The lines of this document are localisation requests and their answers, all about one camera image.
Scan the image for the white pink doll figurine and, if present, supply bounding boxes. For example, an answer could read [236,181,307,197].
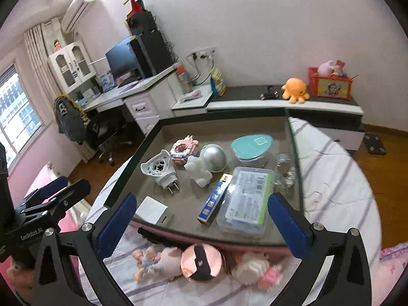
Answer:
[230,252,283,290]

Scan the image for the blue yellow tube box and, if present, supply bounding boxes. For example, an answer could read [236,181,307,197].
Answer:
[197,173,232,224]

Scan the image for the red toy crate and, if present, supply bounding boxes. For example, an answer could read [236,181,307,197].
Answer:
[309,68,353,100]

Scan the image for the black small gadget on cabinet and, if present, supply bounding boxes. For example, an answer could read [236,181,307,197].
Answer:
[260,85,279,100]

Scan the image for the white desk with drawers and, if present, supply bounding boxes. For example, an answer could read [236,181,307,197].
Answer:
[84,66,183,134]

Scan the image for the low black white cabinet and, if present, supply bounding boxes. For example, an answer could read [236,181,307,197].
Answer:
[206,85,365,153]

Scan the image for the white glass door cabinet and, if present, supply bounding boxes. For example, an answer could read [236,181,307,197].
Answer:
[48,40,96,94]

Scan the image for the pink storage box tray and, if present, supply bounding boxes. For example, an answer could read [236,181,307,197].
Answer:
[103,108,305,257]

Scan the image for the white mosquito repellent plug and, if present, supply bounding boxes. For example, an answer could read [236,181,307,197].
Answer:
[141,149,179,194]

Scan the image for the white bedside cabinet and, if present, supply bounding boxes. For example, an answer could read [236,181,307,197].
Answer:
[172,84,213,117]

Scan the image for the beige striped curtain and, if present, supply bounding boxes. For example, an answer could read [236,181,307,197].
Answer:
[23,21,96,163]

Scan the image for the black office chair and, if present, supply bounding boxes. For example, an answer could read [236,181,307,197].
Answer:
[86,110,133,167]

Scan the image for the yellow blue snack bag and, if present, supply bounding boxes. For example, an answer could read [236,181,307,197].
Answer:
[210,67,226,97]

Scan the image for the white wall socket strip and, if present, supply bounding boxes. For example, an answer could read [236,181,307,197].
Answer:
[192,46,216,59]

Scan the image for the small white cube box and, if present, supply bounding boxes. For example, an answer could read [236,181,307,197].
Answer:
[135,196,174,227]

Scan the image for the black floor scale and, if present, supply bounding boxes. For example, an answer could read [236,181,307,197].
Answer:
[363,133,387,156]

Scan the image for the clear plastic labelled box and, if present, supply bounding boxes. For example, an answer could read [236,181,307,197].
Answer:
[216,167,275,238]

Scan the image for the teal lid round container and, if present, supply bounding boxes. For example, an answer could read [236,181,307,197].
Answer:
[230,134,273,168]

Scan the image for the clear glass liquid bottle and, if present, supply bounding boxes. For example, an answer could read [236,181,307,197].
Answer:
[275,153,296,189]

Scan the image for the black speaker on tower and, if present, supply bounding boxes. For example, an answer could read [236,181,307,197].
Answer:
[126,10,158,36]

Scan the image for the person left hand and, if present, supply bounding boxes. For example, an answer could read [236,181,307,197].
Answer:
[6,258,34,305]

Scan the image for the black computer tower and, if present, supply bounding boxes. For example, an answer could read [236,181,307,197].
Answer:
[129,30,174,78]

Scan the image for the orange cap water bottle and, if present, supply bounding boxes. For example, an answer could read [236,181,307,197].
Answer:
[176,64,193,94]

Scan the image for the orange octopus plush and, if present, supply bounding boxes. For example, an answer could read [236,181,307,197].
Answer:
[282,78,310,104]

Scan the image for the white striped quilted tablecloth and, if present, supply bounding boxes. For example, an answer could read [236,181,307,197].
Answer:
[106,118,381,305]

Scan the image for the pink block brick toy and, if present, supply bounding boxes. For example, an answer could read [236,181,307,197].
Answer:
[169,135,199,165]

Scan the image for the black computer monitor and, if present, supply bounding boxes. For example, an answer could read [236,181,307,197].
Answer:
[106,37,141,79]

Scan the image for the rose gold round case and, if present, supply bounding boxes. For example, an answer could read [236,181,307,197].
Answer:
[181,243,226,283]

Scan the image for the white air conditioner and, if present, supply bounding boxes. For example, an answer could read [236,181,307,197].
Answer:
[61,0,95,32]

